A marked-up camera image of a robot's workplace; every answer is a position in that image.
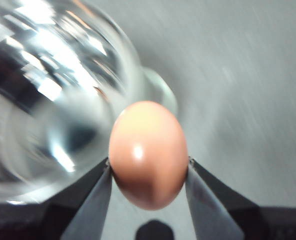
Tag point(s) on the brown egg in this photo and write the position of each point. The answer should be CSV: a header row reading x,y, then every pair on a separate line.
x,y
148,155

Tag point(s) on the pale green electric pot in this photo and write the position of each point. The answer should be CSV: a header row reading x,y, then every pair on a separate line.
x,y
50,75

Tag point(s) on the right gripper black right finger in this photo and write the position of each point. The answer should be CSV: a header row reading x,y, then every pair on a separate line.
x,y
238,220

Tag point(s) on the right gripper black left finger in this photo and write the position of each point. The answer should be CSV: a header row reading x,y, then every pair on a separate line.
x,y
63,220

